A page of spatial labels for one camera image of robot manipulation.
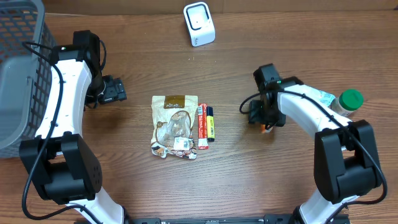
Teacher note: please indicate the grey plastic mesh basket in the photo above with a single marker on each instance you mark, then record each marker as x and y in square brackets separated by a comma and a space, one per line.
[25, 78]

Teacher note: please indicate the orange tissue pack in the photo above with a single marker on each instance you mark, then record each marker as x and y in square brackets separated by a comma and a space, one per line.
[266, 128]

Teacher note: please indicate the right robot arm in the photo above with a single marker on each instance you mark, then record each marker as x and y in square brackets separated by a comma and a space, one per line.
[346, 161]

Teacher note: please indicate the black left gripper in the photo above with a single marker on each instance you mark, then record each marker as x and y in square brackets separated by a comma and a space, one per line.
[114, 89]

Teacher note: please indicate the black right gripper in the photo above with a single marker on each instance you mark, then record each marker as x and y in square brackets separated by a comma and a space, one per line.
[255, 115]

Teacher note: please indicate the red snack stick packet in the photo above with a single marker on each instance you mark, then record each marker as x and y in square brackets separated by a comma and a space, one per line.
[202, 127]

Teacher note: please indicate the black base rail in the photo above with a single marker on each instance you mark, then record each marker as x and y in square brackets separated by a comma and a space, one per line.
[211, 221]

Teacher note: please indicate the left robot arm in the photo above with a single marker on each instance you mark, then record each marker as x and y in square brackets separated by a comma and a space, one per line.
[64, 173]

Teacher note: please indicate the yellow highlighter marker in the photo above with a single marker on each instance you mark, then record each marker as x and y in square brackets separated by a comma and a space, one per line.
[210, 124]

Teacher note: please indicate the instant noodle cup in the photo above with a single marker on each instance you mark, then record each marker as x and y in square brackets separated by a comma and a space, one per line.
[348, 102]

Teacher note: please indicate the teal tissue pack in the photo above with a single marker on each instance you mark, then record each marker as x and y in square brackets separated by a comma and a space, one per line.
[324, 97]

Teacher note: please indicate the white barcode scanner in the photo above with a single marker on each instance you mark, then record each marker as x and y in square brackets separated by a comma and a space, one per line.
[199, 23]

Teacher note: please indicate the brown snack pouch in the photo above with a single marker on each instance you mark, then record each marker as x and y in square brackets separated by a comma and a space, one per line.
[173, 118]

